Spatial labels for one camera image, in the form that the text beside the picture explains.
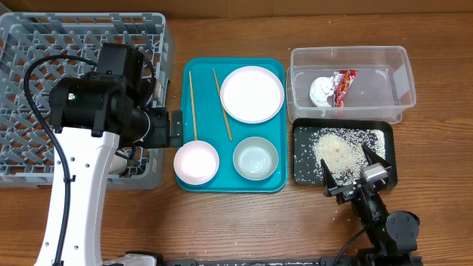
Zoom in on wooden chopstick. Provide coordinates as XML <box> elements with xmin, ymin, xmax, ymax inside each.
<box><xmin>188</xmin><ymin>71</ymin><xmax>198</xmax><ymax>141</ymax></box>
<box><xmin>212</xmin><ymin>68</ymin><xmax>233</xmax><ymax>141</ymax></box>

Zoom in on grey-green bowl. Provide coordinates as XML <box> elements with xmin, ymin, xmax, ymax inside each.
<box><xmin>233</xmin><ymin>137</ymin><xmax>279</xmax><ymax>181</ymax></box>

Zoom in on pink saucer plate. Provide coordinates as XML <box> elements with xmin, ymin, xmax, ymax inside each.
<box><xmin>174</xmin><ymin>140</ymin><xmax>220</xmax><ymax>185</ymax></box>

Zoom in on white round plate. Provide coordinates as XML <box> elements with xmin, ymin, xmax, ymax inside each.
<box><xmin>220</xmin><ymin>66</ymin><xmax>284</xmax><ymax>124</ymax></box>

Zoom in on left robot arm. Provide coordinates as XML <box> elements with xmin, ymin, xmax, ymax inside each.
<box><xmin>36</xmin><ymin>43</ymin><xmax>183</xmax><ymax>265</ymax></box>

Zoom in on clear plastic waste bin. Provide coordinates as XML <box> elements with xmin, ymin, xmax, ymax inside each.
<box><xmin>286</xmin><ymin>46</ymin><xmax>416</xmax><ymax>123</ymax></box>

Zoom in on teal serving tray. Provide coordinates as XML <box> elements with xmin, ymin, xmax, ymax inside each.
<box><xmin>177</xmin><ymin>57</ymin><xmax>288</xmax><ymax>193</ymax></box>

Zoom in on black waste tray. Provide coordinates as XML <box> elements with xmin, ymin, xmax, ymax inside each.
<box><xmin>293</xmin><ymin>118</ymin><xmax>398</xmax><ymax>189</ymax></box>

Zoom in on white napkin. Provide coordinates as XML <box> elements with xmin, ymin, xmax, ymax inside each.
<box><xmin>309</xmin><ymin>77</ymin><xmax>335</xmax><ymax>107</ymax></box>

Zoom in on white rice grains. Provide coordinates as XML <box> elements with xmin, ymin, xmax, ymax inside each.
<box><xmin>293</xmin><ymin>126</ymin><xmax>386</xmax><ymax>185</ymax></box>

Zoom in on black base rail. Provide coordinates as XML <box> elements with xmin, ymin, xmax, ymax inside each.
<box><xmin>103</xmin><ymin>250</ymin><xmax>424</xmax><ymax>266</ymax></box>

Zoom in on red snack wrapper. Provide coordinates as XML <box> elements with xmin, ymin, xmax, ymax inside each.
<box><xmin>333</xmin><ymin>69</ymin><xmax>358</xmax><ymax>107</ymax></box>

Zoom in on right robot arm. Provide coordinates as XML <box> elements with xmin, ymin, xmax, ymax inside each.
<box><xmin>321</xmin><ymin>145</ymin><xmax>422</xmax><ymax>265</ymax></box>

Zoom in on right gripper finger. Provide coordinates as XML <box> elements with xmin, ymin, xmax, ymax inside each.
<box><xmin>361</xmin><ymin>144</ymin><xmax>391</xmax><ymax>169</ymax></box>
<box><xmin>321</xmin><ymin>159</ymin><xmax>337</xmax><ymax>197</ymax></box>

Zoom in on white cup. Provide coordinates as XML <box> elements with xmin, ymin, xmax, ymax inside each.
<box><xmin>109</xmin><ymin>155</ymin><xmax>128</xmax><ymax>174</ymax></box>

